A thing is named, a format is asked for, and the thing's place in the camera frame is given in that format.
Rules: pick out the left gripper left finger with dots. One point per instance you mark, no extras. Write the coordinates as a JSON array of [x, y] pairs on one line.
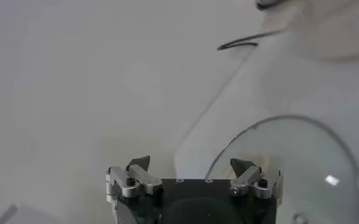
[[133, 182]]

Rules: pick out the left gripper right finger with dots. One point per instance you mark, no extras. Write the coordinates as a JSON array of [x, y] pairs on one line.
[[255, 182]]

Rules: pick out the round glass pot lid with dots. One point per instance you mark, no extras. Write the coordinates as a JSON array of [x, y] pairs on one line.
[[304, 158]]

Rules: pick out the white electric cooker base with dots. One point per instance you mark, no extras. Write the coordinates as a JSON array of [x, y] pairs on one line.
[[325, 27]]

